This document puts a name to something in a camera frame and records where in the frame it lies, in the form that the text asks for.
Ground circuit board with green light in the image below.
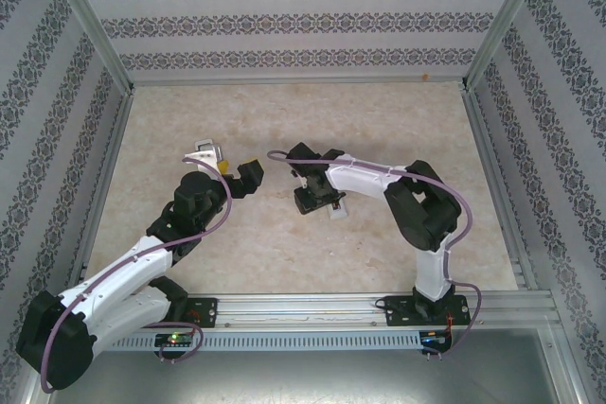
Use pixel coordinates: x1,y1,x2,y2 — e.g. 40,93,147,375
153,332,196,358

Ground grey metal sheet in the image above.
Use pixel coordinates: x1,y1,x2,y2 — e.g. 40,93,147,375
21,327,586,404

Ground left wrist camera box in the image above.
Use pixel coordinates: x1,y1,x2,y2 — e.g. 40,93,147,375
182,137,223,169

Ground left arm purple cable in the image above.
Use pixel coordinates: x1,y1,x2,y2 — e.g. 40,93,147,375
40,155,233,395

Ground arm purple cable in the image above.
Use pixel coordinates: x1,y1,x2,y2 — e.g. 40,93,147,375
266,149,484,358
40,155,233,395

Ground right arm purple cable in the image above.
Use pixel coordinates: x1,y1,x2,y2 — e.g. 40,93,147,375
266,149,484,358

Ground aluminium side floor rail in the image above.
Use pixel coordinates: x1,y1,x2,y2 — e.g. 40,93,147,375
68,91,136,290
463,89,539,291

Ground long aluminium floor rail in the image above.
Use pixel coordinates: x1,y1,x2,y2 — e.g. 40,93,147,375
130,78,470,89

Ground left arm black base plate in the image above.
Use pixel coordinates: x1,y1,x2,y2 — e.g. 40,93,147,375
184,297,220,329

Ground wide aluminium mounting rail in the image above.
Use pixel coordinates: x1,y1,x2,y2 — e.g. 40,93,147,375
45,292,555,329

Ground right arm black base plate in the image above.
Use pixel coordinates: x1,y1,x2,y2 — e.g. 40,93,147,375
385,293,472,328

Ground slotted grey cable duct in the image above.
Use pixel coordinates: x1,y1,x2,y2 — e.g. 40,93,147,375
111,330,422,351

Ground circuit board with red wire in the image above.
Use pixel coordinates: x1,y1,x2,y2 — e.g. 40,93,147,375
420,330,454,353

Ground aluminium frame post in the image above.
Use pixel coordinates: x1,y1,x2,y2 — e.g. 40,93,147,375
461,0,555,93
40,0,136,96

